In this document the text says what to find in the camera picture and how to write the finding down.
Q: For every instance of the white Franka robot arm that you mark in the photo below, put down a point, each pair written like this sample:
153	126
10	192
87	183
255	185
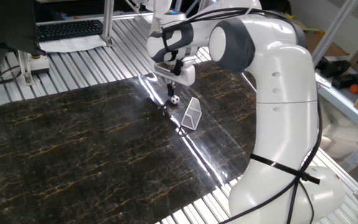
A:
287	140

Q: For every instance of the short aluminium bracket post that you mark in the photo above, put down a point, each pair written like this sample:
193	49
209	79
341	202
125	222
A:
26	67

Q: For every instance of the dark marble pattern mat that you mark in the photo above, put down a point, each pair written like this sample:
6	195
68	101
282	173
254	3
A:
73	140

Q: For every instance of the black rectangular box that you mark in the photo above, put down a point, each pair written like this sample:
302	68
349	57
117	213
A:
350	81

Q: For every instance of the aluminium profile post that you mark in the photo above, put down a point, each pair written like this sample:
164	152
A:
337	25
108	18

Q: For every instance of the aluminium shelf frame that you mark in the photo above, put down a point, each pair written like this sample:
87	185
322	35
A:
353	109

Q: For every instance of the black computer keyboard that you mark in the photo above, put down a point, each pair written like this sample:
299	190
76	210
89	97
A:
70	29

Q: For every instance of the paper with red print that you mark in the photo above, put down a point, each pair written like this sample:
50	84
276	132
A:
324	80

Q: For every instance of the aluminium frame rail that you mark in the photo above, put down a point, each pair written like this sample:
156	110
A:
73	18

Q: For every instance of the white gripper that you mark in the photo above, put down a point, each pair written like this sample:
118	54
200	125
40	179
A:
188	74

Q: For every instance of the silver wrist-mounted camera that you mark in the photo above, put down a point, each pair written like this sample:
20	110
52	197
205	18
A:
165	68

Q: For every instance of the flat brown cardboard sheet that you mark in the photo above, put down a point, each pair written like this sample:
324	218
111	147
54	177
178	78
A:
334	49

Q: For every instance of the small black white soccer ball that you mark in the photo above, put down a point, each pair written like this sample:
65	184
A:
175	99

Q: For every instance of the black computer monitor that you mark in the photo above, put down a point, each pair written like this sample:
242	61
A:
5	25

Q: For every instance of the white paper sheet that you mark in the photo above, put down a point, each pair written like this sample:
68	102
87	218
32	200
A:
73	44

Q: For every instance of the black bulky device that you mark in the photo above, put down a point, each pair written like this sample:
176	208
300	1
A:
337	67

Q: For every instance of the white plastic bags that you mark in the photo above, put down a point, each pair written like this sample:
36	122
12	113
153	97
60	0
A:
346	137

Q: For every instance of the white mesh toy goal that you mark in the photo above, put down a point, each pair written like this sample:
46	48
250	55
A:
192	113

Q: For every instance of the small orange ball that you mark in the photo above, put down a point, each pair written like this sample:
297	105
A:
355	89

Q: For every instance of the white box with black knob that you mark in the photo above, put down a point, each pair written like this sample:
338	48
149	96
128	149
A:
40	64

